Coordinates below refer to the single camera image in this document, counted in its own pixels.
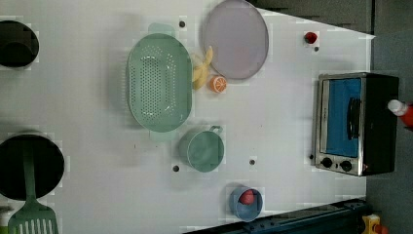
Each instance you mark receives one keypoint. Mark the red ketchup bottle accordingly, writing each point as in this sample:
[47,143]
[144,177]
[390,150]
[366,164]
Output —
[403,110]

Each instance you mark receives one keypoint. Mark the black toaster oven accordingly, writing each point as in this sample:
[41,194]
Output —
[355,130]

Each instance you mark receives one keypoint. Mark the green mug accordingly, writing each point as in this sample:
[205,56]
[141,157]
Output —
[203,151]

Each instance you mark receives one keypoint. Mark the toy orange half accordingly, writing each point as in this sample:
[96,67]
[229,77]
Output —
[218,84]

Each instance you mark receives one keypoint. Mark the peeled toy banana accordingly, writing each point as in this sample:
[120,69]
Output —
[201,68]

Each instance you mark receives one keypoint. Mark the green oval colander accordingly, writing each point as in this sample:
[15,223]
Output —
[160,71]

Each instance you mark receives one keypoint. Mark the red toy fruit in bowl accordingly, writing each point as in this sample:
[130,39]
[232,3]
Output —
[247,198]

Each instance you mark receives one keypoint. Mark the purple round plate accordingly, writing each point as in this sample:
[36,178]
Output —
[239,38]

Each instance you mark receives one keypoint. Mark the blue bowl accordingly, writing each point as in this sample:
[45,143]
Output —
[243,212]

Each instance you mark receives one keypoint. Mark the small red toy fruit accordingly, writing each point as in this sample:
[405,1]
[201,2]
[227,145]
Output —
[311,37]

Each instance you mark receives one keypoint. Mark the yellow toy object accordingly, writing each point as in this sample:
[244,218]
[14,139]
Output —
[373,225]

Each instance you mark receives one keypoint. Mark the green slotted spatula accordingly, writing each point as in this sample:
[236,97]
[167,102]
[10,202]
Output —
[33,217]

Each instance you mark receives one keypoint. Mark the black round container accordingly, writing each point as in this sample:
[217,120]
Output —
[19,45]

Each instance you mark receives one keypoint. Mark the green white bottle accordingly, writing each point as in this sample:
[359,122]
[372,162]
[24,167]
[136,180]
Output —
[5,215]

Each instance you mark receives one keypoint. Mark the blue metal frame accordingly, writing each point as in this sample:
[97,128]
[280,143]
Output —
[336,218]

